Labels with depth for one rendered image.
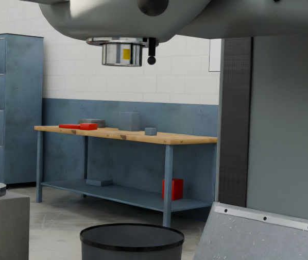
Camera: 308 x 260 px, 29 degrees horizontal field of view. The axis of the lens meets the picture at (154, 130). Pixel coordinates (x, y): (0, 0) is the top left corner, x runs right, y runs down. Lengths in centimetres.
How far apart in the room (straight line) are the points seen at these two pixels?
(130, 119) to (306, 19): 575
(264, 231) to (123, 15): 51
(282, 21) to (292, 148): 29
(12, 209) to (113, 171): 632
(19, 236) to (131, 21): 43
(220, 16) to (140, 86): 614
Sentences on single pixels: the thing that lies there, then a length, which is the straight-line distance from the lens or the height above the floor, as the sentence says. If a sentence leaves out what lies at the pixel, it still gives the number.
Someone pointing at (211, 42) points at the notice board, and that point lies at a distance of 617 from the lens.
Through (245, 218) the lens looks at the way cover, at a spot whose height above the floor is 104.
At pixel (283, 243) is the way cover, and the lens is 100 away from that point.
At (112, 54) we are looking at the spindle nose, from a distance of 69.
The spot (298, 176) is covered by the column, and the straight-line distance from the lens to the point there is 100.
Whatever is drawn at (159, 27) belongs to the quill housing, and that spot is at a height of 132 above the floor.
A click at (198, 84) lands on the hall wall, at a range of 626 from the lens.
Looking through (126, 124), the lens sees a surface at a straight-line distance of 654.
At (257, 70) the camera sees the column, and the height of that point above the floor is 130.
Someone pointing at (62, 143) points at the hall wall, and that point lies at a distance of 803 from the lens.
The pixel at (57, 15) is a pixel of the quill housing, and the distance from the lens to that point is 67.
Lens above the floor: 124
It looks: 3 degrees down
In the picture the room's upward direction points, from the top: 2 degrees clockwise
